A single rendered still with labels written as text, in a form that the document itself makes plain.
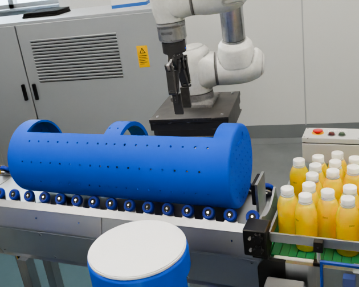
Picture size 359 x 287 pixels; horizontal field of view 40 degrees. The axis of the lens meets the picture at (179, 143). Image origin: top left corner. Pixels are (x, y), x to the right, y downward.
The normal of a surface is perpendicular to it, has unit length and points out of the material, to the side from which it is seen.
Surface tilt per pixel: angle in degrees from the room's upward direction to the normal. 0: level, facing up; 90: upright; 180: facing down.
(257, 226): 0
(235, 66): 101
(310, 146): 90
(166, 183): 92
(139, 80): 90
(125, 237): 0
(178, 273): 90
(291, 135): 76
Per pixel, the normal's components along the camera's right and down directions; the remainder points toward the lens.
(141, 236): -0.13, -0.92
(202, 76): -0.07, 0.40
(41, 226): -0.40, 0.06
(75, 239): -0.31, 0.68
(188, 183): -0.38, 0.37
